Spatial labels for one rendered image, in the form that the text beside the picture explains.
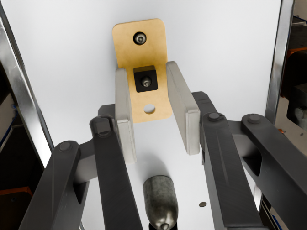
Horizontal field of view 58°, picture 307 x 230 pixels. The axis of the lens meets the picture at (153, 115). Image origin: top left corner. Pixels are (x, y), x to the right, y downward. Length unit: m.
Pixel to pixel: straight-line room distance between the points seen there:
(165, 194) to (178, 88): 0.13
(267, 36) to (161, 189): 0.16
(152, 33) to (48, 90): 0.09
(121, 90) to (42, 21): 0.08
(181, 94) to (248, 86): 0.10
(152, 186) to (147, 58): 0.13
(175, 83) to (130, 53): 0.05
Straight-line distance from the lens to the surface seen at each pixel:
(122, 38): 0.21
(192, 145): 0.15
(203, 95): 0.17
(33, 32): 0.22
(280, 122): 0.71
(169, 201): 0.26
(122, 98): 0.16
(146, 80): 0.20
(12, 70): 0.23
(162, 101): 0.23
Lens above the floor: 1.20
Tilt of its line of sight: 58 degrees down
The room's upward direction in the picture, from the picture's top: 168 degrees clockwise
